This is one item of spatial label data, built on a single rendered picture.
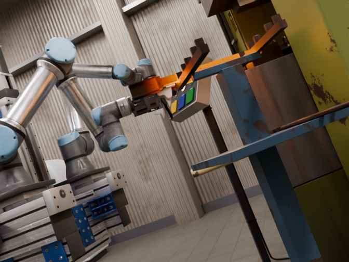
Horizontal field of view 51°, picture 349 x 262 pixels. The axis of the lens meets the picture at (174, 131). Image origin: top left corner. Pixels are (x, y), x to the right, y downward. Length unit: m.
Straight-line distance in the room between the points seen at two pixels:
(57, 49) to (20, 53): 4.43
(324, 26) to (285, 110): 0.33
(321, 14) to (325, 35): 0.06
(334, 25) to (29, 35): 5.08
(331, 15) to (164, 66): 3.76
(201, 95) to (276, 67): 0.64
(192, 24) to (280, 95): 3.56
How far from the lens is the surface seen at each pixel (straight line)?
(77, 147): 1.92
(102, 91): 5.11
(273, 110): 1.34
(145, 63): 1.99
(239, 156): 0.77
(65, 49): 1.50
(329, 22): 1.19
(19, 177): 1.50
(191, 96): 1.94
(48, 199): 1.38
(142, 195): 4.94
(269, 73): 1.36
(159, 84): 1.07
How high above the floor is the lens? 0.68
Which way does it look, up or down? 5 degrees up
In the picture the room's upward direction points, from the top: 21 degrees counter-clockwise
